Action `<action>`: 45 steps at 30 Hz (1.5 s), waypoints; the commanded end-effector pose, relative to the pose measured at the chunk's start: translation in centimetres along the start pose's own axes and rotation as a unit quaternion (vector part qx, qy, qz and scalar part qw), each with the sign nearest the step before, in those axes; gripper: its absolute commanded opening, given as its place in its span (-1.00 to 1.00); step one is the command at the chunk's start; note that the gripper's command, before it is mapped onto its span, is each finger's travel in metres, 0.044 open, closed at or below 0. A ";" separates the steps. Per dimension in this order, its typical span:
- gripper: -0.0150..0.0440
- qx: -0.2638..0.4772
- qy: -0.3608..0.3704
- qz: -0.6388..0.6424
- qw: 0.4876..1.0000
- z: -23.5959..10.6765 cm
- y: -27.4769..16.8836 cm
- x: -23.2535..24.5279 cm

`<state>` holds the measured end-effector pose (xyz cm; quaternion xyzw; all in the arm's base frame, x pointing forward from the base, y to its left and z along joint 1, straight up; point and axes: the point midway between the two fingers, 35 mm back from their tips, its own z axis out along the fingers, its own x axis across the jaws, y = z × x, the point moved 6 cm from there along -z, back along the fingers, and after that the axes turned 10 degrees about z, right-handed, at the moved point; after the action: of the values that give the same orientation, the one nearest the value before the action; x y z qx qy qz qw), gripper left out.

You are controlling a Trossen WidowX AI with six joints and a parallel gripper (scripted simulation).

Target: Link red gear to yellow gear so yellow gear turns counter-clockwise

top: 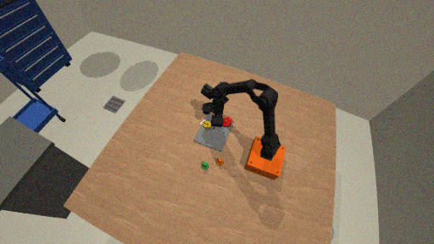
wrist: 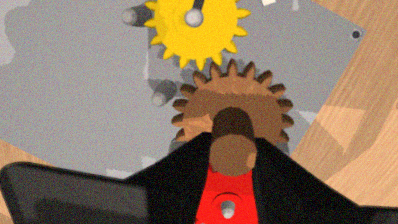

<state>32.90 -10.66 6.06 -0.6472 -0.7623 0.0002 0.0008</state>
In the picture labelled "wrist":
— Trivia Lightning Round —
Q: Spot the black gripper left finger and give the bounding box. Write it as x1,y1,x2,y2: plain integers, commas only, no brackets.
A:
0,132,212,224

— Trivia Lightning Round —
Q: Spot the grey flat board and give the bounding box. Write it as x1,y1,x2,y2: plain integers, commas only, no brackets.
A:
0,0,367,179

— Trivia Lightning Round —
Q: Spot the brown gear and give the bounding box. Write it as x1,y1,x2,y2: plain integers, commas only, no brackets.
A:
171,59,294,177

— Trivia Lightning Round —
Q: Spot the yellow gear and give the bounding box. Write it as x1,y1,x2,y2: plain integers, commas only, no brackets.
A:
144,0,251,71

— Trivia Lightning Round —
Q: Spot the white curved arrow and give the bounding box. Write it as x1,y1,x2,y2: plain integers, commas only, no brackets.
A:
262,0,275,5

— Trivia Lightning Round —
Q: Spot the red gear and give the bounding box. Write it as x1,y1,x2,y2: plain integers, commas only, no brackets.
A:
195,162,258,224

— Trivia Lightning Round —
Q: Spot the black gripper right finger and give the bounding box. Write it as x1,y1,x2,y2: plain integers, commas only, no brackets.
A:
252,138,398,224

